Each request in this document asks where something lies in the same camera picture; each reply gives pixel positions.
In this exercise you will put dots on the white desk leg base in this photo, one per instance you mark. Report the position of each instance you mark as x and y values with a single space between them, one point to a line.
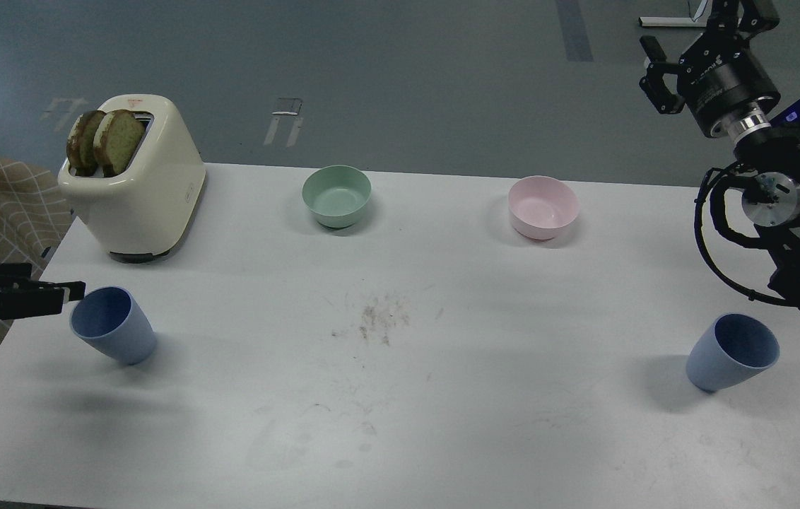
671 22

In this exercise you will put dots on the blue cup image-left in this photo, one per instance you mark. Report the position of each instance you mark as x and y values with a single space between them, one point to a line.
111 321

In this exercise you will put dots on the pink bowl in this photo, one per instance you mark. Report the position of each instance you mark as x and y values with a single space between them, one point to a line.
542 208

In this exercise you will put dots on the blue cup image-right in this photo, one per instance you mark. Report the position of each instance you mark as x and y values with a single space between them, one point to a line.
732 350

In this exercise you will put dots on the toast slice rear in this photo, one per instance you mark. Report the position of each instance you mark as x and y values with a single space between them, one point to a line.
79 145

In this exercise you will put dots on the toast slice front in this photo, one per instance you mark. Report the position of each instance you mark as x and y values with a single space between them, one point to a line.
116 141

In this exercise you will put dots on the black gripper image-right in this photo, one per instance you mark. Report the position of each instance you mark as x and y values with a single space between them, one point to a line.
723 84

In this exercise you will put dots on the cream toaster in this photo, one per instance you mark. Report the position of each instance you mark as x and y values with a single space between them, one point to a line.
143 212

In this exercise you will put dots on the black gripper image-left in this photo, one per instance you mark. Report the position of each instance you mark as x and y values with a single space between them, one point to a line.
21 298

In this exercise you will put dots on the toast slice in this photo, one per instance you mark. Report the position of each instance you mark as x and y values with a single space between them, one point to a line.
79 145
116 141

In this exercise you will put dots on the green bowl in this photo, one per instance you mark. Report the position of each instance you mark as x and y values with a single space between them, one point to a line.
337 195

